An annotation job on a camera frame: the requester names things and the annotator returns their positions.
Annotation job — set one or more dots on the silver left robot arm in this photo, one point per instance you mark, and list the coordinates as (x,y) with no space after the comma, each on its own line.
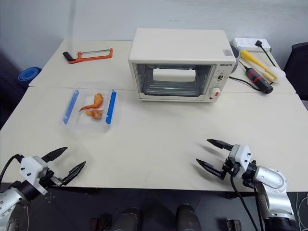
(8,199)

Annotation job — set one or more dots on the cream countertop oven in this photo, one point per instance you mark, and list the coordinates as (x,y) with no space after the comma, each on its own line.
(178,48)

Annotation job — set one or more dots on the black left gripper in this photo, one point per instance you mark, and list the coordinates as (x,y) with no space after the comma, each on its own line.
(52,179)

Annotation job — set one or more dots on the small orange chicken piece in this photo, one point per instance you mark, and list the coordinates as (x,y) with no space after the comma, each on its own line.
(95,113)

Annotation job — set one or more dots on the clear container with blue clips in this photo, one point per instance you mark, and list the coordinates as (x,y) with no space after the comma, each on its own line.
(90,126)

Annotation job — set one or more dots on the black and red power tool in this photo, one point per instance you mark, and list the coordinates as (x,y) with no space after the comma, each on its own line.
(258,80)

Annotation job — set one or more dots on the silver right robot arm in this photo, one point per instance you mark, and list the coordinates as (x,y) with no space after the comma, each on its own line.
(272,183)

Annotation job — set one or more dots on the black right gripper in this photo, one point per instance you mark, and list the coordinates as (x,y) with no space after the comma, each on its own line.
(231,168)

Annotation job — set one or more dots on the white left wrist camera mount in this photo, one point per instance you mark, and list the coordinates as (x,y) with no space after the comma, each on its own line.
(30,168)

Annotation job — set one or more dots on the white sponge head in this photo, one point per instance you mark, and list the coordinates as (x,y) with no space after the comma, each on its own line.
(278,74)

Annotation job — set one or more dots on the grey bowl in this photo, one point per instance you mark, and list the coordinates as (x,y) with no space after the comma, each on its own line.
(237,54)

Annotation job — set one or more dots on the dark rounded shape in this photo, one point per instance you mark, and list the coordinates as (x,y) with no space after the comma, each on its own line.
(188,217)
(127,220)

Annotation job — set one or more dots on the blue container clip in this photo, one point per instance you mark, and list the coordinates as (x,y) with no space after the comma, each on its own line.
(110,107)
(71,107)

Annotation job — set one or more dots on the white power strip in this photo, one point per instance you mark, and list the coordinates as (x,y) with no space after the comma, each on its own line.
(245,43)

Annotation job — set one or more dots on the yellow brush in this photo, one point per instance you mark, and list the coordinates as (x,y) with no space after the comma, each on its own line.
(252,60)

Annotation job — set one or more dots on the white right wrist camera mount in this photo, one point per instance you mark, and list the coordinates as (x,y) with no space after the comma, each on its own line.
(241,155)

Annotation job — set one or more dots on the small brown block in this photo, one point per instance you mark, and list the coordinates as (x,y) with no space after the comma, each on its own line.
(234,225)

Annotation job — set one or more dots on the blue roll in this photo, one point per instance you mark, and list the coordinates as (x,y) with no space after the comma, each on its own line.
(29,74)

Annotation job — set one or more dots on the black chair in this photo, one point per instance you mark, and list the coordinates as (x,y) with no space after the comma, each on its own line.
(298,67)

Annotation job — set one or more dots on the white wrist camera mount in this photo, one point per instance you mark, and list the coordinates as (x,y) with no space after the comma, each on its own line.
(241,155)
(30,168)

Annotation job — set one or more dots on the orange hacksaw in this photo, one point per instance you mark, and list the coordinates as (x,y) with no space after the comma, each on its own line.
(93,57)

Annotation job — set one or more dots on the orange chicken wing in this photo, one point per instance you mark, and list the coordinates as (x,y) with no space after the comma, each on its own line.
(98,99)

